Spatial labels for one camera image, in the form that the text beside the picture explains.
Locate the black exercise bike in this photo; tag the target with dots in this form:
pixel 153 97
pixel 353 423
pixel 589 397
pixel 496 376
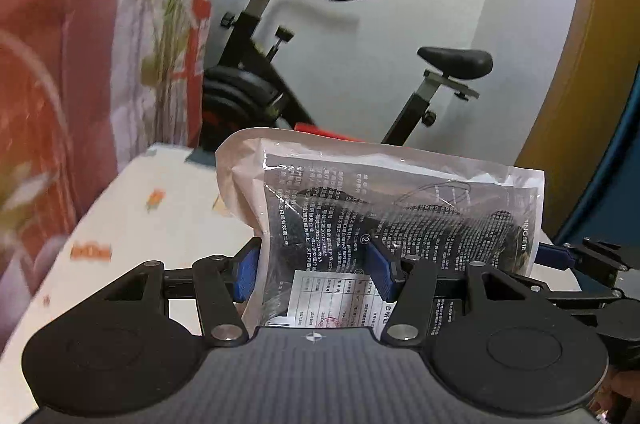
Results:
pixel 240 89

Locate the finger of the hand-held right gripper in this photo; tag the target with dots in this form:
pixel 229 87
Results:
pixel 585 299
pixel 552 255

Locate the wooden door frame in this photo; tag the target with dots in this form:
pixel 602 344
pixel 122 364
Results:
pixel 575 54

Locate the floral pink curtain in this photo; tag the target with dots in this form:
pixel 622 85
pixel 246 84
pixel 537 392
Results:
pixel 90 79

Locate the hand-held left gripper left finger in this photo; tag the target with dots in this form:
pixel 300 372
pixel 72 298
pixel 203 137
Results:
pixel 248 275

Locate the red cardboard box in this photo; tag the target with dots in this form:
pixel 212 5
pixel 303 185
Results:
pixel 320 130

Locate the clear packet with black contents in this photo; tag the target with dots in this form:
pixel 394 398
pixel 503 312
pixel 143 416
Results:
pixel 325 204

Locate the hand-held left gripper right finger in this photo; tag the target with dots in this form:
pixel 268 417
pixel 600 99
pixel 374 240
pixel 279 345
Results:
pixel 379 269

